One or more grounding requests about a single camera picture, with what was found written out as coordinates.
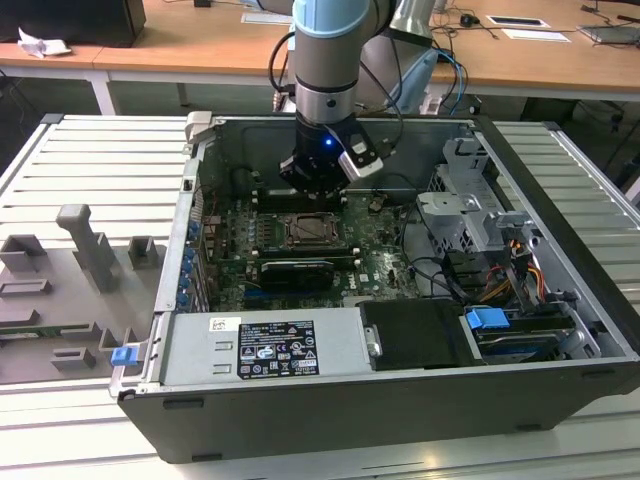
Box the square cpu chip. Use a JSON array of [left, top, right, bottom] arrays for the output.
[[294, 217, 329, 240]]

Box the metal cpu socket cover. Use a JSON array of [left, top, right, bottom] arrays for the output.
[[284, 213, 342, 245]]

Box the black cpu socket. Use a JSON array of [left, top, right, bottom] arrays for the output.
[[282, 210, 350, 250]]

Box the black ram stick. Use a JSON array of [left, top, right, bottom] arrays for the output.
[[257, 243, 362, 260]]

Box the black graphics card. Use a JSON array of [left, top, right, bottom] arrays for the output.
[[259, 258, 334, 294]]

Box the grey plastic case latch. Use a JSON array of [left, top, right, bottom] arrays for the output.
[[184, 110, 216, 146]]

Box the green motherboard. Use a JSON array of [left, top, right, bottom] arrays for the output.
[[199, 192, 426, 309]]

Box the pale blue teach pendant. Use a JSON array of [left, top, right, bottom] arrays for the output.
[[394, 49, 441, 114]]

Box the silver metal drive cage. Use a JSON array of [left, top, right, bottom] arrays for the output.
[[414, 137, 546, 261]]

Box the long wooden desk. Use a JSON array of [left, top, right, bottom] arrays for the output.
[[92, 0, 640, 104]]

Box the grey power supply unit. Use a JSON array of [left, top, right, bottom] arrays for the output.
[[162, 307, 374, 386]]

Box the hard disk in blue carrier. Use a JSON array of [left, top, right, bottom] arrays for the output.
[[463, 307, 574, 364]]

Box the black open pc case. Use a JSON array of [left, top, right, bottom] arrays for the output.
[[108, 110, 640, 464]]

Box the black computer box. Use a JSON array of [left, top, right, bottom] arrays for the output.
[[0, 0, 147, 49]]

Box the short wooden desk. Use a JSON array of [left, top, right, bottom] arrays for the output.
[[0, 42, 119, 116]]

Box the grey parts rack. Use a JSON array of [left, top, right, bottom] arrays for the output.
[[0, 203, 169, 386]]

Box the crumpled white paper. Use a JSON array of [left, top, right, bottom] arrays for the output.
[[17, 27, 72, 60]]

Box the green ram stick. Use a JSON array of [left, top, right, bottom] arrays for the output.
[[0, 325, 86, 341]]

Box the grey flat laptop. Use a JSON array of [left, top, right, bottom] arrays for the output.
[[577, 22, 640, 49]]

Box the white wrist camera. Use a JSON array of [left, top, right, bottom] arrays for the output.
[[338, 134, 385, 182]]

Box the black camera cable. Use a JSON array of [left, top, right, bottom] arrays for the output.
[[268, 29, 405, 157]]

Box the desk cable port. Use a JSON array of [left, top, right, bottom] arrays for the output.
[[487, 14, 546, 27], [241, 10, 295, 25]]

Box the blue cable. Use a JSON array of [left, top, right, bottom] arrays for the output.
[[438, 47, 469, 119]]

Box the black looped wire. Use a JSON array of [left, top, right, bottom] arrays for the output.
[[403, 255, 469, 304]]

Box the yellow orange wire bundle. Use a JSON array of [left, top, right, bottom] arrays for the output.
[[482, 264, 546, 301]]

